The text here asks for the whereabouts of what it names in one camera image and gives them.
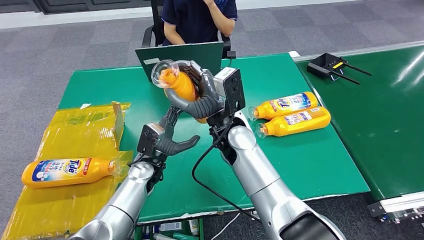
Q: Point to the white paper scrap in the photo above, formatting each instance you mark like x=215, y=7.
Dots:
x=85, y=106

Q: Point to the yellow plastic sheet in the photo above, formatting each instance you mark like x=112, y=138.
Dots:
x=66, y=132

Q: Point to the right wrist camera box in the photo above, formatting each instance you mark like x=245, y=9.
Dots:
x=233, y=91

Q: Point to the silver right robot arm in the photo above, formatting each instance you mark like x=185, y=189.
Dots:
x=261, y=179

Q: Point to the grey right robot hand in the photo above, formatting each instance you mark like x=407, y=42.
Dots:
x=208, y=106

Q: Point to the green conveyor belt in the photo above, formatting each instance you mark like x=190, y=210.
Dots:
x=381, y=126

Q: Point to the black controller with antennas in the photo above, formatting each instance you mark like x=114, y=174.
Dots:
x=323, y=64

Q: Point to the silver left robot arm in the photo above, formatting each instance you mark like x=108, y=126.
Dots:
x=132, y=195

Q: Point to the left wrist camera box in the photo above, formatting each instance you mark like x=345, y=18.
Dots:
x=147, y=139

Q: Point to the orange Tide detergent bottle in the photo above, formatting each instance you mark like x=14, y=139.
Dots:
x=288, y=104
x=49, y=172

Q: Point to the orange bottle showing back label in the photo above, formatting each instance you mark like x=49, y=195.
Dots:
x=298, y=121

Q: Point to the black power adapter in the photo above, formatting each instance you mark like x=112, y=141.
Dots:
x=231, y=55

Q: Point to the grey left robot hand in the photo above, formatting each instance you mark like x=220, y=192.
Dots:
x=172, y=147

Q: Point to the orange detergent bottle clear cap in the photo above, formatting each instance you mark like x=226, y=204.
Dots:
x=184, y=86

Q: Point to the dark green laptop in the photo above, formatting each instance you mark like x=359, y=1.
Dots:
x=205, y=54

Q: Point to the black office chair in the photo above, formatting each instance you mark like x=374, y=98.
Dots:
x=148, y=34

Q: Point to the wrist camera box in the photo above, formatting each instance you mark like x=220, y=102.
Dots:
x=147, y=139
x=233, y=91

